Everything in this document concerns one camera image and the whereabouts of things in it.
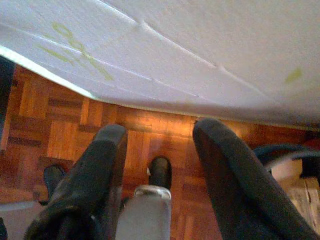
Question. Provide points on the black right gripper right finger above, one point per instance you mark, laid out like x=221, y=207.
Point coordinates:
x=240, y=190

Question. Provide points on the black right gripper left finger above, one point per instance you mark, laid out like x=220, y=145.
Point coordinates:
x=82, y=190

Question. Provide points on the black robot left foot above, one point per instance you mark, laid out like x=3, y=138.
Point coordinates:
x=52, y=177

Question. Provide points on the black robot foot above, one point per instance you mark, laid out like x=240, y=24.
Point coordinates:
x=52, y=177
x=160, y=172

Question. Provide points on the black round bin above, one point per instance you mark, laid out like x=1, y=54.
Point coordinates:
x=275, y=148

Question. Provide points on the brown cardboard piece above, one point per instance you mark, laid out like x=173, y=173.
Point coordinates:
x=300, y=200

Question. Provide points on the black robot right foot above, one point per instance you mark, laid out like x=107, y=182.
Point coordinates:
x=160, y=172

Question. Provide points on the white quilted mattress green print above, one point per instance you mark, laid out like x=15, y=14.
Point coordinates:
x=175, y=50

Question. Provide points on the black door frame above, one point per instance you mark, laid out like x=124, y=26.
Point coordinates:
x=5, y=82

